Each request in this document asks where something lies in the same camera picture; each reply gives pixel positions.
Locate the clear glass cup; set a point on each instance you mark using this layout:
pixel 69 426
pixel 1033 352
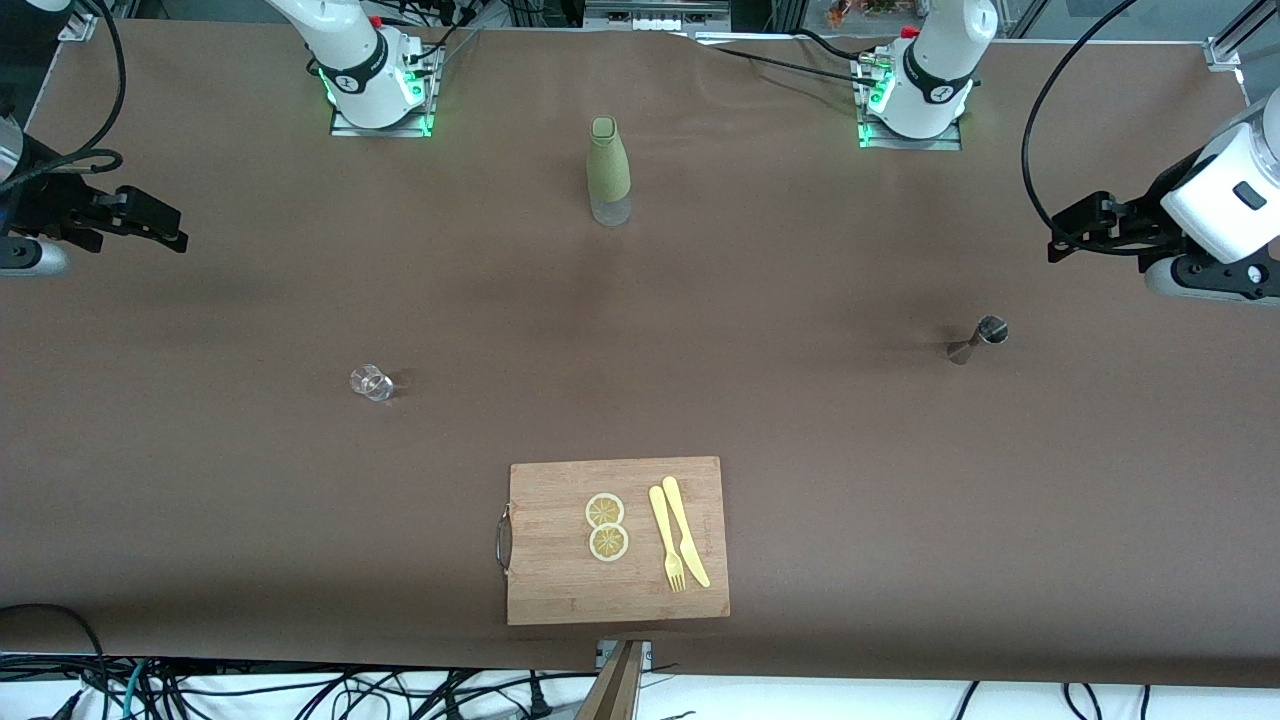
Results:
pixel 372 383

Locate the lemon slice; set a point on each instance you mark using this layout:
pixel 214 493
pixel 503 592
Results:
pixel 608 543
pixel 605 510

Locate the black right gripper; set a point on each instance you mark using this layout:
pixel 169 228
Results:
pixel 48 208

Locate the grey power strip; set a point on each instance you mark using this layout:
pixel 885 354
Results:
pixel 650 18

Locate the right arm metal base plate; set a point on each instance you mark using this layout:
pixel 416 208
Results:
pixel 345 128

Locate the yellow plastic knife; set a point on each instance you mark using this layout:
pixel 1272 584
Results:
pixel 690 550

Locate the aluminium corner bracket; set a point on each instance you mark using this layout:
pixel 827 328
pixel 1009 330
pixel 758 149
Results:
pixel 78 27
pixel 1224 55

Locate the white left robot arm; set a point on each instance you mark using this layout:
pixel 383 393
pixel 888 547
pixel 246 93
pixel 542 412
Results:
pixel 940 60

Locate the steel jigger measuring cup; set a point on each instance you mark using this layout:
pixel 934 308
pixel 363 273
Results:
pixel 990 330

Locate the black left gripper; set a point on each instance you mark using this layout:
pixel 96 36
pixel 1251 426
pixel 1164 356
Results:
pixel 1140 226

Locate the aluminium profile post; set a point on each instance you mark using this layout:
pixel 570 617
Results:
pixel 618 690

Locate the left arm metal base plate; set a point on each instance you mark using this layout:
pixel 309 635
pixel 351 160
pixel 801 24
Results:
pixel 950 145

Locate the white side table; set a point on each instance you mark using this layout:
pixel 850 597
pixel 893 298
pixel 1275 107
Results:
pixel 800 702

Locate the metal post foot bracket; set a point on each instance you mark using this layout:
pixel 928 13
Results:
pixel 640 650

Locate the green sleeved glass bottle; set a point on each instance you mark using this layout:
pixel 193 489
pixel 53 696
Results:
pixel 608 170

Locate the brown table mat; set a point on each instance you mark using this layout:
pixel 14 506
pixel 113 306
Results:
pixel 300 500

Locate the yellow plastic fork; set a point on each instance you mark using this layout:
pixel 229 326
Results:
pixel 664 530

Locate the wooden cutting board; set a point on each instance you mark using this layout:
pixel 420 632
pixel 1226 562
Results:
pixel 560 580

